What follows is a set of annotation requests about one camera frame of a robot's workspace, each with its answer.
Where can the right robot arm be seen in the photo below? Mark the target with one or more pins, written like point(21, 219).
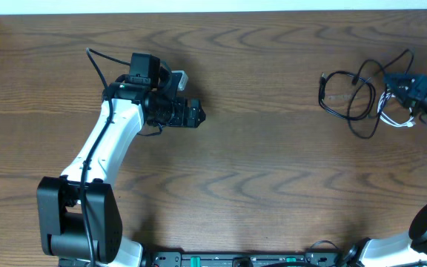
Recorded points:
point(410, 248)

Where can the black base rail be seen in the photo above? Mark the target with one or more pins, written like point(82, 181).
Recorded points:
point(322, 258)

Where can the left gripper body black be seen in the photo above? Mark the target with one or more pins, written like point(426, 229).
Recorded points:
point(179, 118)

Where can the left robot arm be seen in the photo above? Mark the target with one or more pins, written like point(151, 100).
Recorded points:
point(79, 219)

